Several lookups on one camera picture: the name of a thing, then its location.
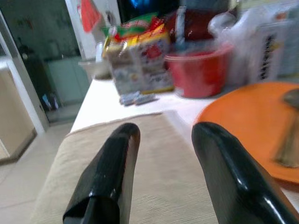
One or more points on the colourful snack multipack bag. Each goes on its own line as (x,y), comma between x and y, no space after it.
(140,58)

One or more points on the beige cabinet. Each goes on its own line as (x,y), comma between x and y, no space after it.
(14,121)

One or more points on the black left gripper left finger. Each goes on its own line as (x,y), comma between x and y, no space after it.
(109,170)

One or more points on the beige woven placemat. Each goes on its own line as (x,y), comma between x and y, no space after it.
(161,168)

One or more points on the clear plastic lidded cup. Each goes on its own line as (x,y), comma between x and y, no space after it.
(98,67)

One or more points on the red plastic bowl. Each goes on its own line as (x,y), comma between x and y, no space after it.
(198,74)

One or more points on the dark red container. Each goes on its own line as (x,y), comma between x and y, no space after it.
(198,23)

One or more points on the metal spoon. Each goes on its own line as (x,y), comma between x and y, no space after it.
(288,140)

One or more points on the white door frame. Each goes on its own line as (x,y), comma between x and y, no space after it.
(21,77)

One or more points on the white box with black print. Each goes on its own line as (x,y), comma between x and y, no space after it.
(272,51)

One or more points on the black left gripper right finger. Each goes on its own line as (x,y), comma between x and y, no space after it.
(233,177)

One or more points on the white plastic bag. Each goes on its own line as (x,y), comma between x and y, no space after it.
(236,46)

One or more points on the small silver wrapped packet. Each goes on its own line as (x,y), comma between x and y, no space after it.
(129,98)
(145,98)

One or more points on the orange round plate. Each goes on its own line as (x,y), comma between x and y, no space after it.
(252,126)

